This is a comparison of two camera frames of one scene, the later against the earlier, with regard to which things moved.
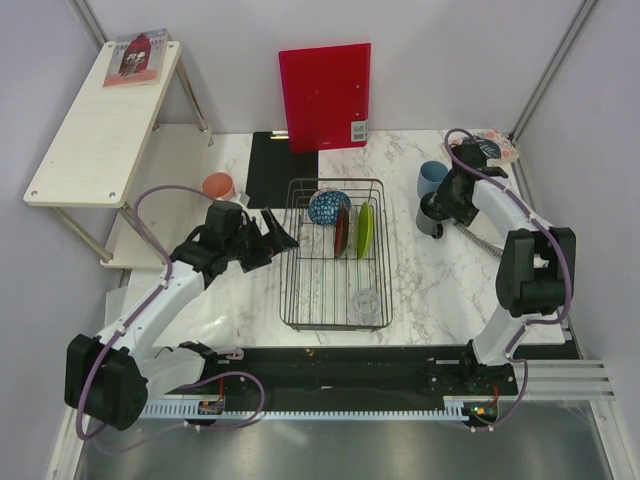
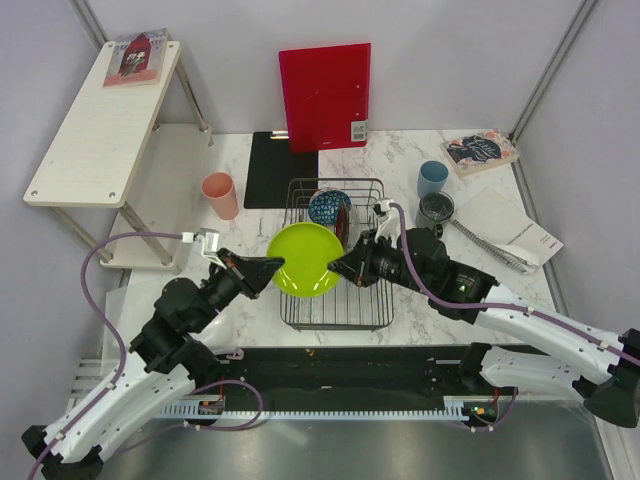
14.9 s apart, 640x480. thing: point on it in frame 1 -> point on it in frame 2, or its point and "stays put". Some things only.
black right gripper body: [455, 205] -> [379, 261]
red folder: [326, 92] stays put
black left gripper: [267, 245] -> [252, 274]
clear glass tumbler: [365, 308] -> [436, 206]
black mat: [278, 178] stays put
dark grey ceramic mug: [429, 217] stays put
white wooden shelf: [118, 142] stays put
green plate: [365, 229] -> [307, 249]
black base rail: [393, 373] stays put
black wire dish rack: [337, 278] stays put
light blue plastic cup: [429, 176] stays put
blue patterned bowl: [323, 207] stays put
